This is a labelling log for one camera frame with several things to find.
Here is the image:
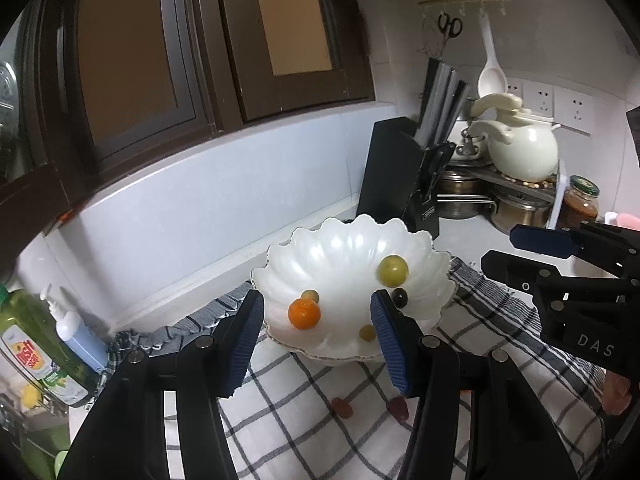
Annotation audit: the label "black scissors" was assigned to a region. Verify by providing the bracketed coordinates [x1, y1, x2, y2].
[438, 12, 463, 40]

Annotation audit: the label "glass jar with sauce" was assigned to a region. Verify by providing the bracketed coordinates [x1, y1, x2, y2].
[556, 175, 600, 233]

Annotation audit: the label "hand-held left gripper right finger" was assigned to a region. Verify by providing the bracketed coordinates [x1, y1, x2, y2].
[369, 289, 576, 480]

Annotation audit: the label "large green round fruit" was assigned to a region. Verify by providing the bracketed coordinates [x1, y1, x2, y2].
[377, 255, 409, 285]

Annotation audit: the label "grey handled knife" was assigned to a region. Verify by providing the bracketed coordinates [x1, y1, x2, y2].
[435, 77, 472, 150]
[417, 57, 448, 141]
[425, 65, 462, 146]

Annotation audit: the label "white scalloped bowl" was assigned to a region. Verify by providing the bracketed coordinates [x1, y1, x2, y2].
[250, 214, 457, 361]

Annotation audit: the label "white plastic ladle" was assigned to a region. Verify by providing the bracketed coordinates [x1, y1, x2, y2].
[476, 14, 507, 99]

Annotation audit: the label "blue pump soap bottle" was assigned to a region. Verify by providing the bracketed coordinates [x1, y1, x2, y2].
[40, 284, 109, 373]

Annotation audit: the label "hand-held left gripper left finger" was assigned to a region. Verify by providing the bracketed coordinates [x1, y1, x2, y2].
[57, 289, 266, 480]

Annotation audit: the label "person's right hand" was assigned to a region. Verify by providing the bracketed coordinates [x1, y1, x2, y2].
[601, 376, 635, 417]

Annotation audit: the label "wide steel pot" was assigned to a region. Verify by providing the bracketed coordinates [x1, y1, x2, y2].
[491, 192, 552, 234]

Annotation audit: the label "steel pot with lid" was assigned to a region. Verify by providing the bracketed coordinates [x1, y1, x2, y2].
[447, 116, 490, 162]

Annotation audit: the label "brown open window sash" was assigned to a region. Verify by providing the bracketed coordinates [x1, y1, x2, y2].
[0, 0, 91, 233]

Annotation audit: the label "green dish soap bottle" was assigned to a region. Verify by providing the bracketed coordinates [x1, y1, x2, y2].
[0, 285, 101, 408]

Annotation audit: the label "black knife block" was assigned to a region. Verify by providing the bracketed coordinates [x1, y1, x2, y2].
[356, 116, 457, 241]

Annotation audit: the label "cream ceramic pot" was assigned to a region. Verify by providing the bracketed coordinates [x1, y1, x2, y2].
[470, 92, 562, 183]

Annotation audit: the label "black flat panel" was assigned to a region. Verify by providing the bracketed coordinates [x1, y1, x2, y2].
[626, 105, 640, 167]

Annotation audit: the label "steel pots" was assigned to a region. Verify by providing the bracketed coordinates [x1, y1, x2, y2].
[450, 157, 571, 231]

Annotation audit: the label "brown window frame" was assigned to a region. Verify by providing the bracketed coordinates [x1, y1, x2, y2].
[30, 0, 377, 171]

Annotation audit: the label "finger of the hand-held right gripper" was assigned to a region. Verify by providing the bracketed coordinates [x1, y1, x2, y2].
[510, 221, 640, 281]
[480, 250, 632, 302]

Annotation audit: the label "black white checkered cloth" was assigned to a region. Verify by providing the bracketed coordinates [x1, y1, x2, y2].
[107, 255, 608, 480]

